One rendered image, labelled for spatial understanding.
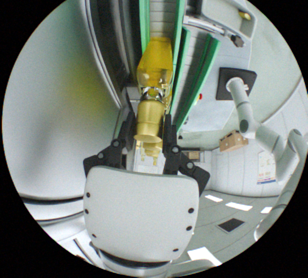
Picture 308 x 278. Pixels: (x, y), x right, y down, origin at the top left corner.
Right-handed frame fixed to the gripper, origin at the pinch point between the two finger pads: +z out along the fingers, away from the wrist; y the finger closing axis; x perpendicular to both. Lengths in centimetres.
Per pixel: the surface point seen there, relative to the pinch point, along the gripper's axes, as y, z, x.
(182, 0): 3.8, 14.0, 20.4
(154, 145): 0.8, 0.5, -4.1
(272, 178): 362, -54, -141
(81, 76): -12.5, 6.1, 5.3
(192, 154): 200, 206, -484
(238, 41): 14.8, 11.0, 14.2
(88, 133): -12.4, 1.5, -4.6
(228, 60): 33, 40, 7
